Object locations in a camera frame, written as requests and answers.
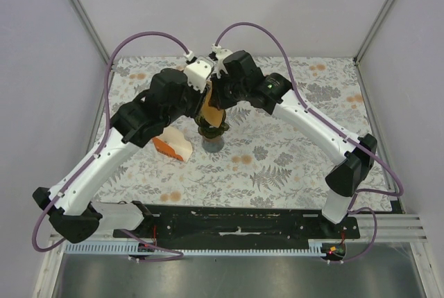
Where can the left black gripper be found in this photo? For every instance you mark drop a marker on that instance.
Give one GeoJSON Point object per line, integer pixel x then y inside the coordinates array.
{"type": "Point", "coordinates": [199, 97]}

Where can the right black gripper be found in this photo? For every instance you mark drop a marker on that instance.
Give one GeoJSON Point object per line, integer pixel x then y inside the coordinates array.
{"type": "Point", "coordinates": [217, 100]}

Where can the brown paper coffee filter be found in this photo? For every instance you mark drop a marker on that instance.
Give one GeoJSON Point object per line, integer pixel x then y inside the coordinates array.
{"type": "Point", "coordinates": [212, 115]}

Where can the dark glass dripper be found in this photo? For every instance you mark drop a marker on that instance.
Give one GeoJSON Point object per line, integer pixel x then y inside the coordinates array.
{"type": "Point", "coordinates": [208, 131]}

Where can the orange coffee filter box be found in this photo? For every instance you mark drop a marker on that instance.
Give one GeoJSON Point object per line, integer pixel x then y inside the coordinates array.
{"type": "Point", "coordinates": [173, 143]}

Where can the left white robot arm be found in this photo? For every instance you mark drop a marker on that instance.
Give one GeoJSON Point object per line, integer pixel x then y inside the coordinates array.
{"type": "Point", "coordinates": [68, 205]}

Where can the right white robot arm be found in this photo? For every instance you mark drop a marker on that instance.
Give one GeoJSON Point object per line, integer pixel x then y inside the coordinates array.
{"type": "Point", "coordinates": [237, 78]}

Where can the floral patterned table mat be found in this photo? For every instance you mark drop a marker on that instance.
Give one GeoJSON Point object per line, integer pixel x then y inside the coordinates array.
{"type": "Point", "coordinates": [264, 163]}

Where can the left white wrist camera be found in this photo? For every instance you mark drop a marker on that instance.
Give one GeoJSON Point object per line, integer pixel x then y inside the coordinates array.
{"type": "Point", "coordinates": [197, 71]}

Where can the black mounting base plate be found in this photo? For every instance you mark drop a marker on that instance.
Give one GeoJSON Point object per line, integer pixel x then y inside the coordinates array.
{"type": "Point", "coordinates": [183, 227]}

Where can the left aluminium frame post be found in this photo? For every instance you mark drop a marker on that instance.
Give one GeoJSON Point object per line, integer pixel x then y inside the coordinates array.
{"type": "Point", "coordinates": [91, 31]}

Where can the aluminium frame post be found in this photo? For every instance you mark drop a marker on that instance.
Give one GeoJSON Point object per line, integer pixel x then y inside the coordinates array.
{"type": "Point", "coordinates": [377, 23]}
{"type": "Point", "coordinates": [91, 31]}

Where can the right aluminium frame post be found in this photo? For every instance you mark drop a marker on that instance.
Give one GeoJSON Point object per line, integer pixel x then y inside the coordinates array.
{"type": "Point", "coordinates": [377, 23]}

